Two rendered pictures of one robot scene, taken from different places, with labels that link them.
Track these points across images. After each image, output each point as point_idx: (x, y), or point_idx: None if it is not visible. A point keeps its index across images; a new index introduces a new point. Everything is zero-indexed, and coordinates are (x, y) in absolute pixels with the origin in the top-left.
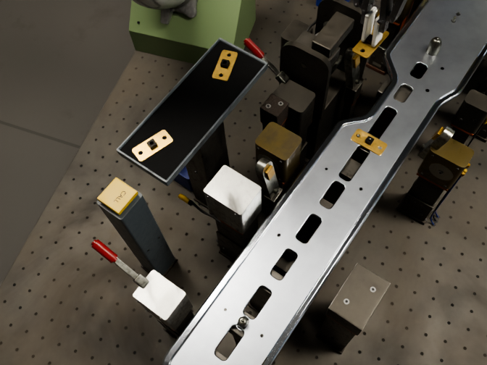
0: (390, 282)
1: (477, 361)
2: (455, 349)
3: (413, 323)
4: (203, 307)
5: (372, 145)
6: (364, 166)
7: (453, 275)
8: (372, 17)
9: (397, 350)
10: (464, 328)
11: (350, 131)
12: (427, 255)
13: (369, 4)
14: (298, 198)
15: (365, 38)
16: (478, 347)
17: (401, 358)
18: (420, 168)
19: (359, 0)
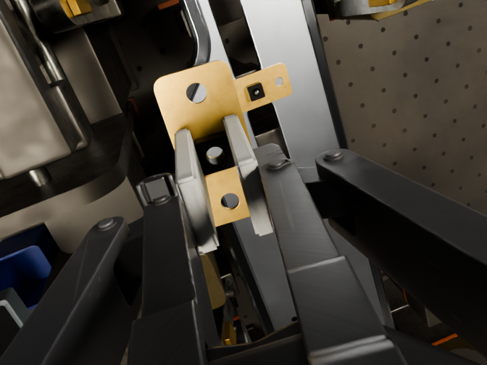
0: (354, 108)
1: (484, 85)
2: (459, 97)
3: (406, 119)
4: None
5: (266, 92)
6: (289, 133)
7: (404, 26)
8: (201, 182)
9: (413, 157)
10: (454, 68)
11: None
12: (361, 35)
13: (201, 269)
14: (265, 266)
15: (204, 179)
16: (477, 72)
17: (421, 158)
18: (340, 19)
19: (140, 299)
